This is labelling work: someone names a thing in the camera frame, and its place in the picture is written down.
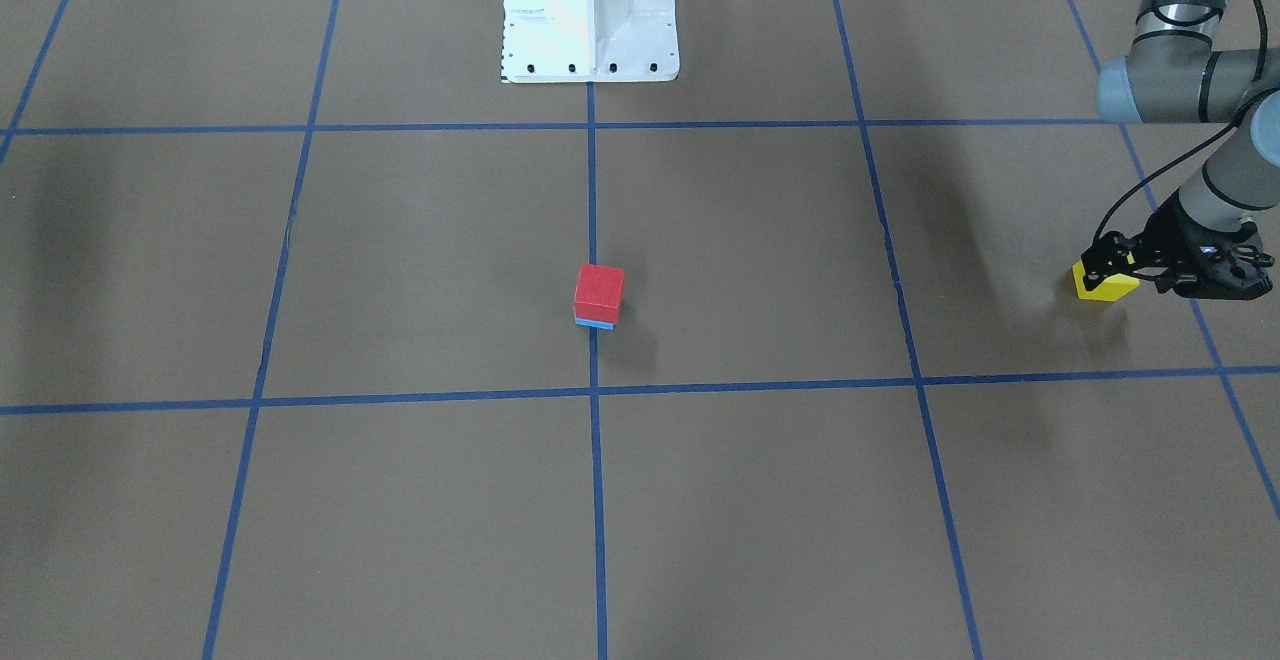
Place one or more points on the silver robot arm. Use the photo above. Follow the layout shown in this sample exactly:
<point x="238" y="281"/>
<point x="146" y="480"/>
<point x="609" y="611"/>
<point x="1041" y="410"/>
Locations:
<point x="1206" y="62"/>

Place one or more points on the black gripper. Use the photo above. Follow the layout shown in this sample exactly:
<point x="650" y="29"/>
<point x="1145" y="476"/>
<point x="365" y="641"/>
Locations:
<point x="1163" y="239"/>

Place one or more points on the yellow wooden block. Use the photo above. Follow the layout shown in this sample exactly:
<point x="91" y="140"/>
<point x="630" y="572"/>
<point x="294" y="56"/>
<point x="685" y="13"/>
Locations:
<point x="1108" y="289"/>

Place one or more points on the blue wooden block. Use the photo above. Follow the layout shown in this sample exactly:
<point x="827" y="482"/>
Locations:
<point x="590" y="323"/>

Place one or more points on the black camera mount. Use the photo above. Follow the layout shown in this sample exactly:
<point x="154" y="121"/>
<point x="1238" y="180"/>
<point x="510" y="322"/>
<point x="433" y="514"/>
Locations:
<point x="1229" y="272"/>

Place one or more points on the red wooden block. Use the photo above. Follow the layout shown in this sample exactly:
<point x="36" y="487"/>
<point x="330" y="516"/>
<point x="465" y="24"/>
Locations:
<point x="599" y="293"/>

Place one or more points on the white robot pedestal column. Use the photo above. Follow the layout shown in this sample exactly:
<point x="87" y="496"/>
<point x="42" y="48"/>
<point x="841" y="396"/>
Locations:
<point x="589" y="41"/>

